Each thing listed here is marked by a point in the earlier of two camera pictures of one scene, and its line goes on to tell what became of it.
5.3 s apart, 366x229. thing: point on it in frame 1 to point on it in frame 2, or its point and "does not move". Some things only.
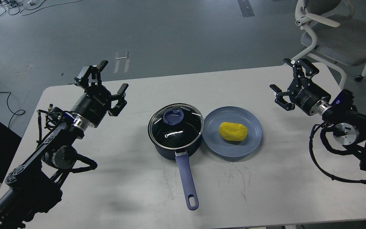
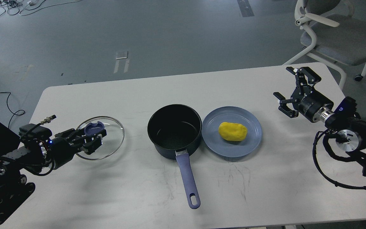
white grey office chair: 336,39 does not move
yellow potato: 233,131 does not move
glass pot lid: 174,126 to 111,143
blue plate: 223,147 does not move
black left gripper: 96,103 to 61,151
